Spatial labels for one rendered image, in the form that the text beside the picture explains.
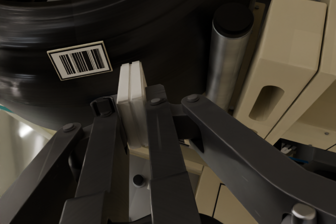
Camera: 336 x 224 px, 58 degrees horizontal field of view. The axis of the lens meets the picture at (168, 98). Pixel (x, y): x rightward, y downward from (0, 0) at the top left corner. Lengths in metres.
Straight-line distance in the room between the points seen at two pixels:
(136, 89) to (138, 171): 0.80
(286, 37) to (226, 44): 0.06
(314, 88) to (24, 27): 0.32
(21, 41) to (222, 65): 0.24
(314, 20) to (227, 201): 0.63
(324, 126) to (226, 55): 0.41
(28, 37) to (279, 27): 0.27
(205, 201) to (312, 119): 0.37
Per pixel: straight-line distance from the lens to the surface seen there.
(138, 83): 0.18
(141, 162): 0.97
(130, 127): 0.16
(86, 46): 0.33
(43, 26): 0.37
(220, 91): 0.46
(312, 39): 0.35
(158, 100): 0.15
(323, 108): 0.75
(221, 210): 0.89
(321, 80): 0.35
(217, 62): 0.39
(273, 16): 0.36
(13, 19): 0.39
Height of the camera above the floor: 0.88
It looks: 11 degrees up
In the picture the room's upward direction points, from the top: 75 degrees counter-clockwise
